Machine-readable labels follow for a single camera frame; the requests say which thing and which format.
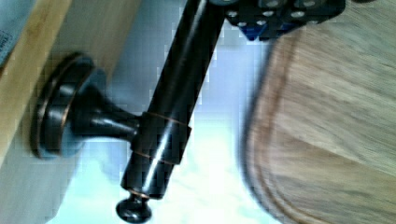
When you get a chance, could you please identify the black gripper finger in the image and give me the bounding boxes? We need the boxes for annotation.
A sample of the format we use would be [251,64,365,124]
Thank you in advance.
[209,0,346,41]

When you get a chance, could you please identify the wooden drawer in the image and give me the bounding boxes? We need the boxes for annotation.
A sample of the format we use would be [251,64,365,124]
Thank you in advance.
[0,0,143,224]

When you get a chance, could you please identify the snack packet in drawer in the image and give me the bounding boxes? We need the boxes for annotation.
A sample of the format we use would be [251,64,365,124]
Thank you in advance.
[0,0,36,65]

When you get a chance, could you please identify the wooden cutting board tray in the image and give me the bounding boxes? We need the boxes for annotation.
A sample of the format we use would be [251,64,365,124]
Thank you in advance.
[243,0,396,224]

